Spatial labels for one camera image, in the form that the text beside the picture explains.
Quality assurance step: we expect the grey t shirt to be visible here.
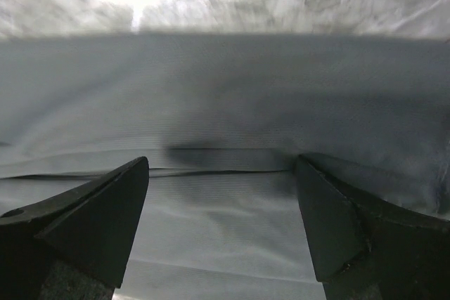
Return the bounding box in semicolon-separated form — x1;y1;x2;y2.
1;32;449;299

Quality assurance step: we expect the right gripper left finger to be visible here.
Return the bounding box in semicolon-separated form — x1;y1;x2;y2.
1;157;149;299

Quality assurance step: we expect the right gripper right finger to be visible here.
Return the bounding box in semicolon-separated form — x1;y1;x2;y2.
295;157;449;300

